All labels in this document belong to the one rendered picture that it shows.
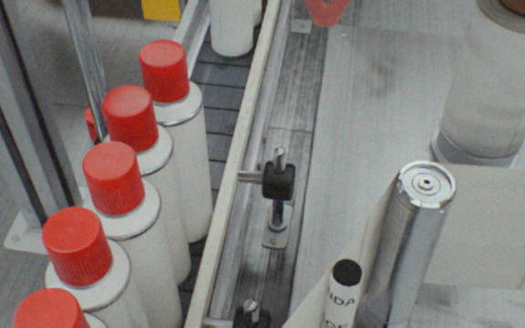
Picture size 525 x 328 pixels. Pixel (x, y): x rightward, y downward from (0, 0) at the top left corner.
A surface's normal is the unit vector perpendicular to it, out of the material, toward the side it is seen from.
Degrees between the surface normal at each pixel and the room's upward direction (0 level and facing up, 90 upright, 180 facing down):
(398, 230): 90
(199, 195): 90
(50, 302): 2
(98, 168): 2
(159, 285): 90
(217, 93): 0
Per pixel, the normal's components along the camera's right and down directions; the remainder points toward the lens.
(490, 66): -0.68, 0.56
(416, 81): 0.00, -0.66
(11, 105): -0.15, 0.74
